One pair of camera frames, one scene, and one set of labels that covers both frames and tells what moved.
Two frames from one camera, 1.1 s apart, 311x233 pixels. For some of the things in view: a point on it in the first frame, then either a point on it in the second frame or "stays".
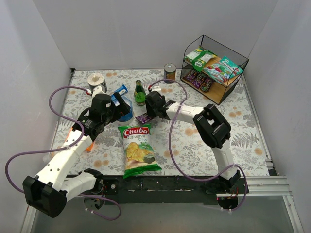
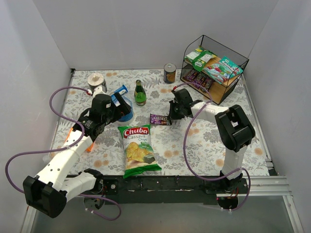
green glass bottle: [139, 94] stays
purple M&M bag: [198, 80] stays
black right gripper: [150, 109] → [173, 112]
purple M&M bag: [143, 118] → [159, 119]
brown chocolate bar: [190, 75] stays
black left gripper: [120, 107] stays
